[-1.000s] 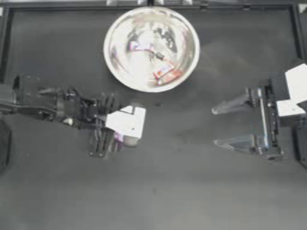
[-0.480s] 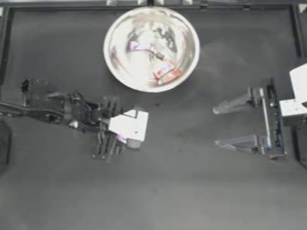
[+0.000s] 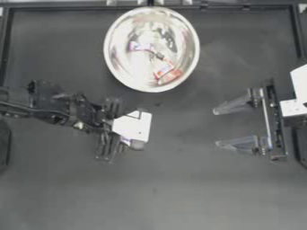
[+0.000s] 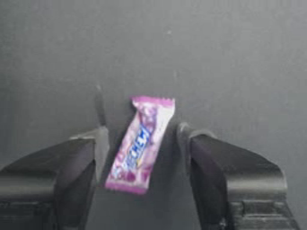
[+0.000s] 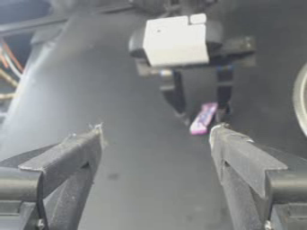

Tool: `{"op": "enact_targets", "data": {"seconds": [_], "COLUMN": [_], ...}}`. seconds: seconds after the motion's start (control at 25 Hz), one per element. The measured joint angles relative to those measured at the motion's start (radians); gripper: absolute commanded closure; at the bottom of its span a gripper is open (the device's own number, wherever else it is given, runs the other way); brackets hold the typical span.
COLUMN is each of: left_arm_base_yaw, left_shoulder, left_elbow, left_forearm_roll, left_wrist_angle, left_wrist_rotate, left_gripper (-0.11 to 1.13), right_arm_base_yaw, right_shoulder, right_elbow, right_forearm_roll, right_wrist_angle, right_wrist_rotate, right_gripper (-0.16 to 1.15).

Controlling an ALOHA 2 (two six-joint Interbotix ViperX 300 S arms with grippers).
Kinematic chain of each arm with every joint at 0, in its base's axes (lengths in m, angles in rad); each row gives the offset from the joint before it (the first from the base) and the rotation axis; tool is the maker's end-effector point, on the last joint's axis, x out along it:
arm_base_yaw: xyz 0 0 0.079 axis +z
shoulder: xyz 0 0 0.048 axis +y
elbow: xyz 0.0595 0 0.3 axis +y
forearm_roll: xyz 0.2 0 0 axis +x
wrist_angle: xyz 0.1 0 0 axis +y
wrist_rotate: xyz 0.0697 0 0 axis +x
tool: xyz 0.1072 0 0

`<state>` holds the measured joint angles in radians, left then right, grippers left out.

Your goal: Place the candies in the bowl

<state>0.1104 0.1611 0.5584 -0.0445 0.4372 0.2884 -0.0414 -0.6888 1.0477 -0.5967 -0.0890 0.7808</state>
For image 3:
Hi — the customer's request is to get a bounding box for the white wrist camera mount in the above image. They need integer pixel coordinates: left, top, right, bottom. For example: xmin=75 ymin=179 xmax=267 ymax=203
xmin=280 ymin=63 xmax=307 ymax=119
xmin=113 ymin=110 xmax=154 ymax=144

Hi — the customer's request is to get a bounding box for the steel bowl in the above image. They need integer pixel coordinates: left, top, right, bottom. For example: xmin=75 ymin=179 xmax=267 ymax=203
xmin=102 ymin=5 xmax=202 ymax=93

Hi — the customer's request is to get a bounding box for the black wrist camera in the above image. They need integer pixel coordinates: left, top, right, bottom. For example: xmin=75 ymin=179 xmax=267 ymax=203
xmin=129 ymin=138 xmax=149 ymax=151

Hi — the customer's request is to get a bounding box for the red candy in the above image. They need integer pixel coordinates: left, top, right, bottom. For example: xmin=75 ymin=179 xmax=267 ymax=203
xmin=154 ymin=64 xmax=185 ymax=87

